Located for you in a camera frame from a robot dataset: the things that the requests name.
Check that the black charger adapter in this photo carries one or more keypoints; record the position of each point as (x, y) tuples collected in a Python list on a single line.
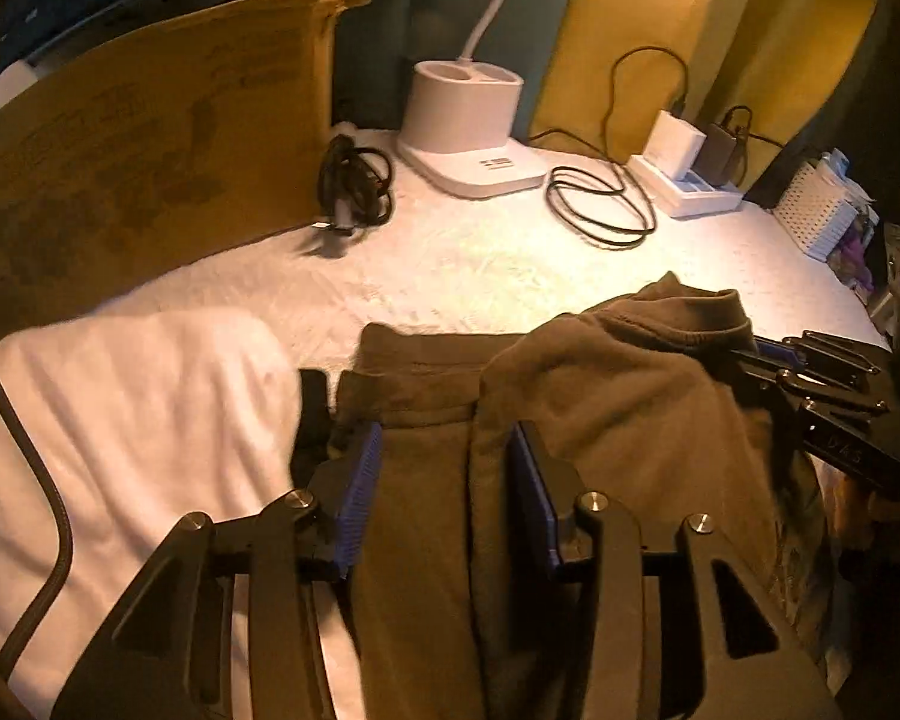
[(716, 154)]

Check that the white plastic basket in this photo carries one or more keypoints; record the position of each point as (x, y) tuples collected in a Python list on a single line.
[(814, 210)]

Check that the white power strip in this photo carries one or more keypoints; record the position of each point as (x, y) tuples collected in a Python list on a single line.
[(697, 199)]

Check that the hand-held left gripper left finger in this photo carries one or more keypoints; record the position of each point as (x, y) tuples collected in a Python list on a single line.
[(360, 495)]

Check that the white desk lamp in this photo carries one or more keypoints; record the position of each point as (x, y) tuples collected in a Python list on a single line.
[(457, 112)]

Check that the crumpled white paper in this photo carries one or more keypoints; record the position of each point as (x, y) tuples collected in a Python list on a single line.
[(840, 165)]

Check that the purple plush toy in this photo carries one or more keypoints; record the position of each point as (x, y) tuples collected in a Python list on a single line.
[(855, 255)]

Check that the white cloth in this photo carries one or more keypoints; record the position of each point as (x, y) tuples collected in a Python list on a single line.
[(157, 405)]

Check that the yellow curtain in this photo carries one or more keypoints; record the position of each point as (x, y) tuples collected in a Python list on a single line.
[(757, 30)]

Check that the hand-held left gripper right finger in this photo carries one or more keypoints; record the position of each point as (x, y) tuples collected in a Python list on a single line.
[(532, 502)]

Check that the white charger adapter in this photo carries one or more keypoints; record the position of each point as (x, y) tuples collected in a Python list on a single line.
[(675, 142)]

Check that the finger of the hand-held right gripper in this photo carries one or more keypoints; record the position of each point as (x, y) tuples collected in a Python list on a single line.
[(832, 356), (787, 384)]

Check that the brown cardboard box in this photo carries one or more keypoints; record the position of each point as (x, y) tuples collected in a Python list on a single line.
[(157, 135)]

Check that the brown t-shirt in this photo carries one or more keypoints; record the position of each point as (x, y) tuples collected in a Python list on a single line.
[(645, 405)]

